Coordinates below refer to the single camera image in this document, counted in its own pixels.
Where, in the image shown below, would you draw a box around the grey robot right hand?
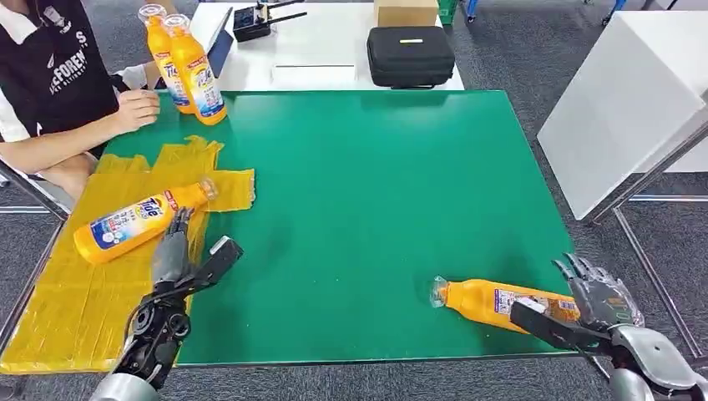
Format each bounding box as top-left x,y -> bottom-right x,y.
508,253 -> 645,355

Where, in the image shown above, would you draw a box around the person's right hand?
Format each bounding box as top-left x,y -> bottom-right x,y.
112,88 -> 162,135

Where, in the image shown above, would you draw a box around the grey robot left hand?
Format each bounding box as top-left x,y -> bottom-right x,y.
150,207 -> 245,296

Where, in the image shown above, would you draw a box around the orange Tide detergent bottle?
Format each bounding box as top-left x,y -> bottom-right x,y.
73,178 -> 220,266
163,13 -> 229,127
429,275 -> 583,337
137,3 -> 195,115

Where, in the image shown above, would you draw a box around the seated person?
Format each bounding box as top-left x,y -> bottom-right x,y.
0,0 -> 163,204

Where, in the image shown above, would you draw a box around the blue tablet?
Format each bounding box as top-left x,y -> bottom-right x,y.
205,6 -> 237,79

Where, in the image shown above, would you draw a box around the yellow plastic sheet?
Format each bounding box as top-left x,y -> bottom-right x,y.
0,135 -> 257,376

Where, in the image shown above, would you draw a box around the metal chair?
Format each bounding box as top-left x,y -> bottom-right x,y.
0,159 -> 76,224

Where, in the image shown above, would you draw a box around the black remote controller with antennas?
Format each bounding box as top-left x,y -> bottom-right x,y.
232,0 -> 309,44

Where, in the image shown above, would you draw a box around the white side table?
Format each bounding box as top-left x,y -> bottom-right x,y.
536,10 -> 708,222

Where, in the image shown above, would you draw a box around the white desk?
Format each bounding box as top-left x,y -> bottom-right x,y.
190,0 -> 466,93

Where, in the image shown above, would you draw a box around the green table mat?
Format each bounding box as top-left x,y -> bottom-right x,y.
104,89 -> 578,368

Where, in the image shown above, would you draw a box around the black zippered carry case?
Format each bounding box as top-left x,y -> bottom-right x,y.
366,25 -> 457,90

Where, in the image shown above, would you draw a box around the brown cardboard box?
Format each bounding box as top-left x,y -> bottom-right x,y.
373,0 -> 442,28

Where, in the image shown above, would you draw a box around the green plastic crate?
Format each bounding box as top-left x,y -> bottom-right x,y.
437,0 -> 461,27

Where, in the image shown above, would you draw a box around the metal side table frame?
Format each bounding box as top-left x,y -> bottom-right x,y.
584,119 -> 708,362

